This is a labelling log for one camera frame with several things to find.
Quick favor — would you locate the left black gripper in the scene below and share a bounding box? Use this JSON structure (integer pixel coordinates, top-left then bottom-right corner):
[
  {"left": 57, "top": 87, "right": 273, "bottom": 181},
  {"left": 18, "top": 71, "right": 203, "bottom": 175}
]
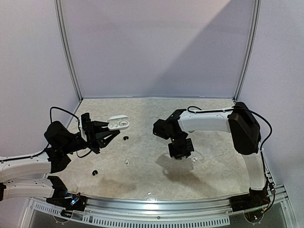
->
[{"left": 61, "top": 121, "right": 120, "bottom": 154}]

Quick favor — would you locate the white oval charging case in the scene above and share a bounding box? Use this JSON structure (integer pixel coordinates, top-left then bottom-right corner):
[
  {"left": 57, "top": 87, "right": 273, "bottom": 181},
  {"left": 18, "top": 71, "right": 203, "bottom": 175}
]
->
[{"left": 107, "top": 114, "right": 130, "bottom": 131}]

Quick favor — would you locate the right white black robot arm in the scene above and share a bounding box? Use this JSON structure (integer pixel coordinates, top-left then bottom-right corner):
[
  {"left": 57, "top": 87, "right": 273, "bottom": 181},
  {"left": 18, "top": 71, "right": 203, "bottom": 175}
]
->
[{"left": 152, "top": 102, "right": 267, "bottom": 207}]

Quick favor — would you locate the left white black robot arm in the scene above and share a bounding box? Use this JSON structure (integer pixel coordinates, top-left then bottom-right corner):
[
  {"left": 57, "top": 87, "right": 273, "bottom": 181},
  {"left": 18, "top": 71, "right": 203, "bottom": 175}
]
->
[{"left": 0, "top": 119, "right": 121, "bottom": 206}]

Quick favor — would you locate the black earbud lower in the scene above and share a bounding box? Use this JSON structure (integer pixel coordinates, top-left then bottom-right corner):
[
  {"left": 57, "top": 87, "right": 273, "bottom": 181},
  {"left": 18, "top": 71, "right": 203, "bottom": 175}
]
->
[{"left": 92, "top": 170, "right": 98, "bottom": 176}]

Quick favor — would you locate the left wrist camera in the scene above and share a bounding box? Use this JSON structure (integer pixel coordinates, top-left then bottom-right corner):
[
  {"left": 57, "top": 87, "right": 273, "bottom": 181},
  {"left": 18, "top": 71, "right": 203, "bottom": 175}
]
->
[{"left": 78, "top": 113, "right": 92, "bottom": 142}]

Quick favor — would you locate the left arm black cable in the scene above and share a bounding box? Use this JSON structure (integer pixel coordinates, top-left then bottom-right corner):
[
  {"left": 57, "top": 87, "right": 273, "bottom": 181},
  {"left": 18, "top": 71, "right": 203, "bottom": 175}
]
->
[{"left": 28, "top": 106, "right": 95, "bottom": 159}]

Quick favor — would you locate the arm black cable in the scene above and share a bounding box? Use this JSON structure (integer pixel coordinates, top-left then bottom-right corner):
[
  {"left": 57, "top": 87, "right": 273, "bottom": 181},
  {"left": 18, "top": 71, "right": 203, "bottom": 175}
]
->
[
  {"left": 187, "top": 106, "right": 276, "bottom": 209},
  {"left": 28, "top": 106, "right": 95, "bottom": 159}
]

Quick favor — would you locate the aluminium front rail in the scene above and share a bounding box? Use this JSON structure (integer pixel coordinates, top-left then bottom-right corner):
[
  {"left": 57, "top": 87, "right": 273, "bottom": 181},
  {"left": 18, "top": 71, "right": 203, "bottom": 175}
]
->
[{"left": 21, "top": 185, "right": 297, "bottom": 228}]

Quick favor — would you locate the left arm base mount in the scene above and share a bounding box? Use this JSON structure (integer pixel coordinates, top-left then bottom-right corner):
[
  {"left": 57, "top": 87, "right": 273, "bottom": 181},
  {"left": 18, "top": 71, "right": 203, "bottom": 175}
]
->
[{"left": 46, "top": 193, "right": 88, "bottom": 212}]

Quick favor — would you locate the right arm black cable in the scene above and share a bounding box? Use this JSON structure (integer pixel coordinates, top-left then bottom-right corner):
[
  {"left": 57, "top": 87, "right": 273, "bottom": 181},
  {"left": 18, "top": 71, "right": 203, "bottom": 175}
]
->
[{"left": 187, "top": 106, "right": 276, "bottom": 209}]

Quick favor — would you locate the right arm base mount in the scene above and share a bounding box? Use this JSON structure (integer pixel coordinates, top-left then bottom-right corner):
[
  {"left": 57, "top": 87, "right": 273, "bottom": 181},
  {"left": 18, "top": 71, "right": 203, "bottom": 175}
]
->
[{"left": 229, "top": 189, "right": 272, "bottom": 212}]

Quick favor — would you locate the left aluminium frame post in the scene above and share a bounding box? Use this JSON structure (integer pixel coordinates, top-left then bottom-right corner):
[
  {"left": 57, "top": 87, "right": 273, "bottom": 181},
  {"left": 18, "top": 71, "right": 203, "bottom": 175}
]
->
[{"left": 54, "top": 0, "right": 83, "bottom": 102}]

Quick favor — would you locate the aluminium frame post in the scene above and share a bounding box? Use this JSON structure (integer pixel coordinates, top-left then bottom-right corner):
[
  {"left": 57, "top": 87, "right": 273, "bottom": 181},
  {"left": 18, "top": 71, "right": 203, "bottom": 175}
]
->
[
  {"left": 233, "top": 0, "right": 261, "bottom": 101},
  {"left": 54, "top": 0, "right": 83, "bottom": 102}
]

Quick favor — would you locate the right aluminium frame post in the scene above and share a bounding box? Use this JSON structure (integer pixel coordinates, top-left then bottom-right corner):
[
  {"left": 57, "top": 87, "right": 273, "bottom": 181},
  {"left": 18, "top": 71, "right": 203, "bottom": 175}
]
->
[{"left": 233, "top": 0, "right": 261, "bottom": 101}]

